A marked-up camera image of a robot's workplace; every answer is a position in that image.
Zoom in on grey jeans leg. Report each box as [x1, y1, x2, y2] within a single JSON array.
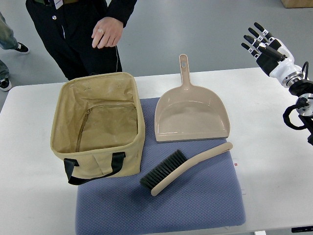
[[0, 14, 19, 49]]

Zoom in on black white sneaker upper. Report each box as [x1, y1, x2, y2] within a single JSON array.
[[15, 42, 29, 54]]

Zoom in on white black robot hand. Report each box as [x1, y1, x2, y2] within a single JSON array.
[[241, 22, 305, 88]]

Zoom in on pink hand broom black bristles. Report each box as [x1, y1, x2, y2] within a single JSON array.
[[140, 142, 233, 196]]

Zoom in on blue quilted mat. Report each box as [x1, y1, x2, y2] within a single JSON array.
[[75, 98, 246, 235]]

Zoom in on black white sneaker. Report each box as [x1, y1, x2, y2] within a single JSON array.
[[15, 42, 29, 54], [0, 78, 12, 92]]

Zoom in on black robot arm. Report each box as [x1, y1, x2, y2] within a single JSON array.
[[283, 61, 313, 145]]

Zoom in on person's bare hand with ring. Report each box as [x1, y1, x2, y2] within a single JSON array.
[[91, 17, 124, 49]]

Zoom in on cardboard box corner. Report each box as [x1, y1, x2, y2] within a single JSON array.
[[281, 0, 313, 8]]

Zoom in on black white sneaker lower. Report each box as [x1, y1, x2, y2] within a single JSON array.
[[0, 78, 12, 92]]

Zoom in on person in black clothes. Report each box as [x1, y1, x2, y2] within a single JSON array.
[[25, 0, 136, 80]]

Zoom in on yellow fabric bag black handles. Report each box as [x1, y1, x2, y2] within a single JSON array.
[[50, 72, 145, 186]]

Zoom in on pink plastic dustpan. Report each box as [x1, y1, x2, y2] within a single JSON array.
[[155, 54, 230, 142]]

